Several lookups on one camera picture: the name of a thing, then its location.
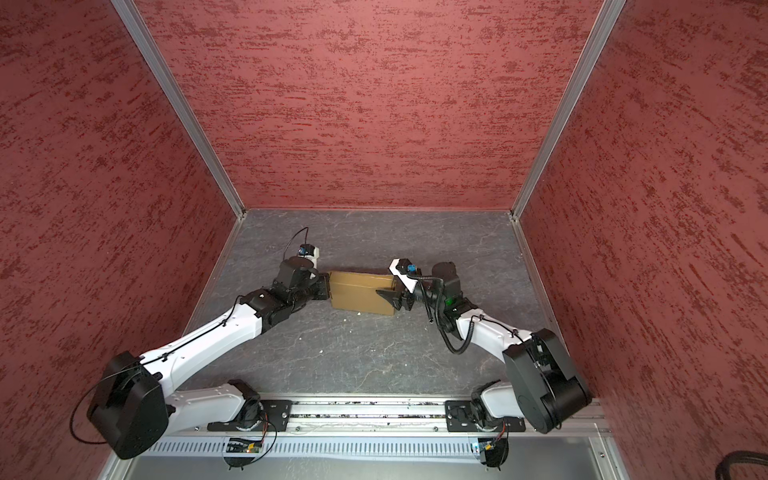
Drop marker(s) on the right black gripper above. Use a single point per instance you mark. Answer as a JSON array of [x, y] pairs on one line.
[[396, 300]]

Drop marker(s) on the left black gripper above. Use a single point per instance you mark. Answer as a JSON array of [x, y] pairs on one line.
[[323, 280]]

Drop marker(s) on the brown cardboard box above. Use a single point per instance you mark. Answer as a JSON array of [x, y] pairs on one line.
[[355, 291]]

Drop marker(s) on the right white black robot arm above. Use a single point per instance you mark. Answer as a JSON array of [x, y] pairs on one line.
[[542, 385]]

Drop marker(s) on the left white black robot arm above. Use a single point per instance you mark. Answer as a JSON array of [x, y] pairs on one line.
[[138, 399]]

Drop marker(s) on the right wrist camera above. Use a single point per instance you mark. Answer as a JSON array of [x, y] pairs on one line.
[[406, 273]]

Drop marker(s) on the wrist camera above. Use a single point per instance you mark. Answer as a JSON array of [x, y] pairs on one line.
[[406, 273], [309, 252]]

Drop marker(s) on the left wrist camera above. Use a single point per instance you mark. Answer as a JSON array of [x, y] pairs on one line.
[[309, 252]]

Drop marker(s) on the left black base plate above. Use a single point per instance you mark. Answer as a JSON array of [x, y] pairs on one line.
[[257, 417]]

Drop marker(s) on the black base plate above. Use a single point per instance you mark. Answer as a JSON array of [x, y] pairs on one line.
[[472, 416], [257, 417]]

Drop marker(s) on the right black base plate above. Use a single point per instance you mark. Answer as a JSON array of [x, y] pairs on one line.
[[472, 416]]

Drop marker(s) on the aluminium front rail frame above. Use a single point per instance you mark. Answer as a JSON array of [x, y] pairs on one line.
[[583, 448]]

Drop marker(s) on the left controller board with wires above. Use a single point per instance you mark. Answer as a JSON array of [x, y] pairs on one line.
[[242, 452]]

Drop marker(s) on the controller board with wires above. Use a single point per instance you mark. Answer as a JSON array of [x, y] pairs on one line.
[[242, 452], [493, 451]]

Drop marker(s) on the right controller board with wires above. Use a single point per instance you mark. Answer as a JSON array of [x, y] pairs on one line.
[[493, 451]]

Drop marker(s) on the white slotted cable duct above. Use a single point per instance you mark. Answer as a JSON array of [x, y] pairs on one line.
[[449, 449]]

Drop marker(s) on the left aluminium corner post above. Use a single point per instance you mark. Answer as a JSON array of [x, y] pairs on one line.
[[135, 25]]

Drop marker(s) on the aluminium corner post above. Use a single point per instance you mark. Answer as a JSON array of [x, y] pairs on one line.
[[593, 47], [135, 25]]

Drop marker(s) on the right aluminium corner post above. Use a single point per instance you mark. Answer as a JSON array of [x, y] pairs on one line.
[[593, 47]]

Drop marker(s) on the black cable bundle corner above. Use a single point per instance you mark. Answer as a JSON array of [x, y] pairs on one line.
[[739, 457]]

